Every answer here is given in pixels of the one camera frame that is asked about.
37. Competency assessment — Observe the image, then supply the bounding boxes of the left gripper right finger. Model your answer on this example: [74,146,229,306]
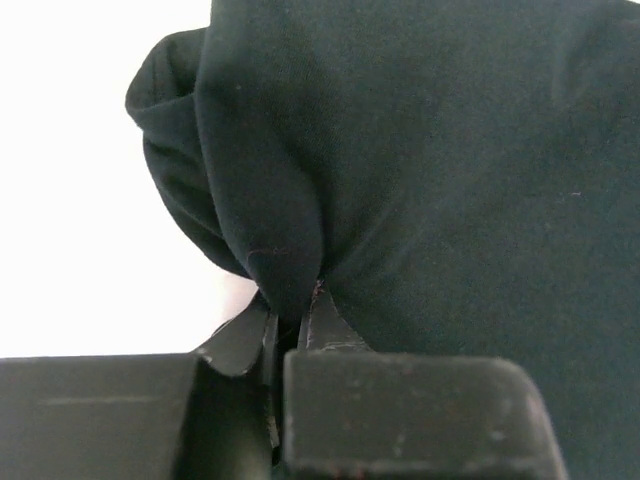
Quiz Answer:
[282,288,567,479]

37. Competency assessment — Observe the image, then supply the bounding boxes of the black t shirt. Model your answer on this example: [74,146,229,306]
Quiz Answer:
[125,1,639,479]

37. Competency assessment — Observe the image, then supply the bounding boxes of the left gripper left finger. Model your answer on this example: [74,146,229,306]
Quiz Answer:
[1,297,278,479]

